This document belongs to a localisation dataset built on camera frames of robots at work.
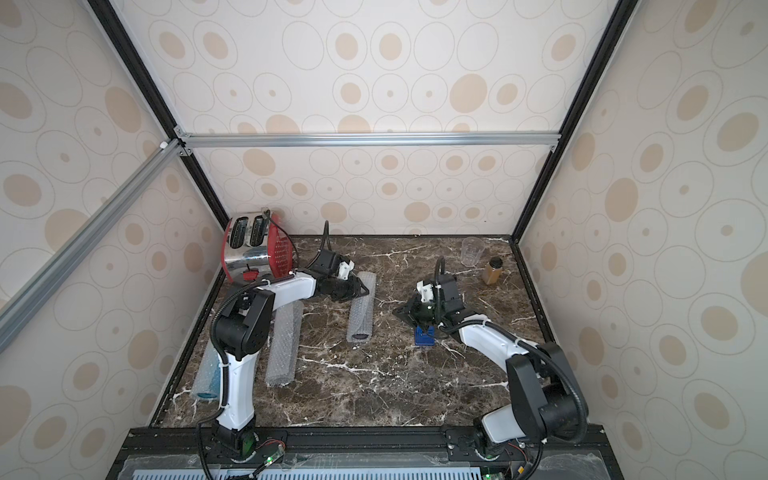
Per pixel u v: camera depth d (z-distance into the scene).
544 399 0.43
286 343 0.85
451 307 0.69
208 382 0.78
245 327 0.55
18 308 0.51
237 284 0.59
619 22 0.69
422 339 0.92
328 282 0.83
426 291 0.83
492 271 1.01
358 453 0.73
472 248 1.13
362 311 0.92
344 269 0.95
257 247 0.94
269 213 0.97
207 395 0.80
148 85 0.79
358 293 0.91
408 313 0.76
